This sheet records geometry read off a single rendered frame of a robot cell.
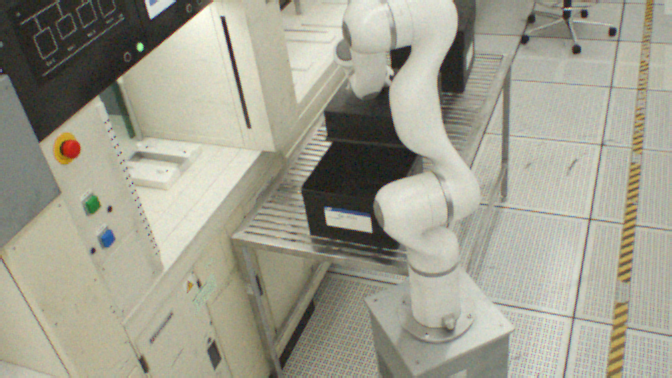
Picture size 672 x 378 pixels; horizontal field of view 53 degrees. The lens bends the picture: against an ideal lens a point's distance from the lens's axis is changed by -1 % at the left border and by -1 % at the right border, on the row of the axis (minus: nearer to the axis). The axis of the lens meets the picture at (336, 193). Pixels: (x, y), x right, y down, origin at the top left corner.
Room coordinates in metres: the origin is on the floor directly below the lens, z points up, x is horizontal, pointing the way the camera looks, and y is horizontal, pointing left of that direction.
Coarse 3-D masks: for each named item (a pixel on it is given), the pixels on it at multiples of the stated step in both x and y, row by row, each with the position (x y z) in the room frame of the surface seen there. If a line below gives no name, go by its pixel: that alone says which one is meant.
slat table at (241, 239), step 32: (480, 64) 2.40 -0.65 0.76; (448, 96) 2.19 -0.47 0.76; (320, 128) 2.11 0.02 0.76; (448, 128) 1.98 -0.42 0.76; (480, 128) 1.94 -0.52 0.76; (288, 160) 1.94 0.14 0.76; (256, 224) 1.62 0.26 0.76; (288, 224) 1.60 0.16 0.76; (320, 256) 1.44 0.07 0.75; (352, 256) 1.41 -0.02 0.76; (256, 288) 1.58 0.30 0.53; (256, 320) 1.57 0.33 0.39; (288, 320) 1.70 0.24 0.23
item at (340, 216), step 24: (336, 144) 1.76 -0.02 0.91; (360, 144) 1.73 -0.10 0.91; (336, 168) 1.73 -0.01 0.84; (360, 168) 1.74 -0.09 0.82; (384, 168) 1.70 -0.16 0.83; (408, 168) 1.66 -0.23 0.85; (312, 192) 1.51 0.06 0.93; (336, 192) 1.70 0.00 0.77; (360, 192) 1.68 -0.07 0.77; (312, 216) 1.52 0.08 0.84; (336, 216) 1.48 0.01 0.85; (360, 216) 1.45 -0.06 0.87; (360, 240) 1.45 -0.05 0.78; (384, 240) 1.42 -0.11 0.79
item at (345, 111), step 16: (336, 96) 1.80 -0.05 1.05; (352, 96) 1.78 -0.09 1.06; (384, 96) 1.75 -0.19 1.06; (336, 112) 1.70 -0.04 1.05; (352, 112) 1.69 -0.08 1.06; (368, 112) 1.67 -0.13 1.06; (384, 112) 1.66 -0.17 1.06; (336, 128) 1.70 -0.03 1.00; (352, 128) 1.68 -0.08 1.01; (368, 128) 1.66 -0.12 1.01; (384, 128) 1.64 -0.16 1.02; (368, 144) 1.66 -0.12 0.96; (384, 144) 1.64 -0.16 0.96; (400, 144) 1.62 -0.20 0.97
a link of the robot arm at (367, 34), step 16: (352, 0) 1.26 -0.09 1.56; (368, 0) 1.25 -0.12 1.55; (384, 0) 1.25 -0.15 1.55; (352, 16) 1.22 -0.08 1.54; (368, 16) 1.21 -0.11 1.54; (384, 16) 1.21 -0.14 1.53; (352, 32) 1.21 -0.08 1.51; (368, 32) 1.19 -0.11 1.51; (384, 32) 1.20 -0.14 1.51; (352, 48) 1.22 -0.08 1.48; (368, 48) 1.20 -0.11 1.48; (384, 48) 1.20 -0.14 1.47
